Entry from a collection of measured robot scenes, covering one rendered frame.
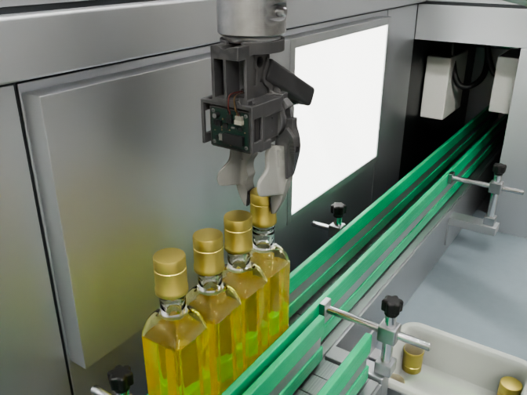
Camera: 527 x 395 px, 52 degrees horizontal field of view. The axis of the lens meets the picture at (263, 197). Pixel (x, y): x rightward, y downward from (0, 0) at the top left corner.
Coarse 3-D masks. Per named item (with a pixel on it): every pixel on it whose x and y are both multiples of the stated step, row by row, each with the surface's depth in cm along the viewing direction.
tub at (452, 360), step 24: (432, 336) 96; (456, 336) 95; (432, 360) 98; (456, 360) 95; (480, 360) 92; (504, 360) 90; (408, 384) 94; (432, 384) 94; (456, 384) 94; (480, 384) 94
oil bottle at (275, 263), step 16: (256, 256) 71; (272, 256) 71; (288, 256) 73; (272, 272) 70; (288, 272) 74; (272, 288) 71; (288, 288) 75; (272, 304) 72; (288, 304) 76; (272, 320) 73; (288, 320) 78; (272, 336) 75
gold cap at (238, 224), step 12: (228, 216) 65; (240, 216) 65; (252, 216) 65; (228, 228) 64; (240, 228) 64; (252, 228) 66; (228, 240) 65; (240, 240) 65; (252, 240) 66; (228, 252) 66; (240, 252) 65
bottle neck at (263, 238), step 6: (258, 228) 70; (264, 228) 70; (270, 228) 70; (258, 234) 70; (264, 234) 70; (270, 234) 70; (258, 240) 71; (264, 240) 70; (270, 240) 71; (258, 246) 71; (264, 246) 71; (270, 246) 71
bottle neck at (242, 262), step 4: (248, 252) 66; (228, 256) 67; (232, 256) 66; (236, 256) 66; (240, 256) 66; (244, 256) 66; (248, 256) 67; (228, 260) 67; (232, 260) 66; (236, 260) 66; (240, 260) 66; (244, 260) 66; (248, 260) 67; (228, 264) 67; (232, 264) 67; (236, 264) 66; (240, 264) 66; (244, 264) 66; (248, 264) 67; (232, 268) 67; (236, 268) 67; (240, 268) 67; (244, 268) 67
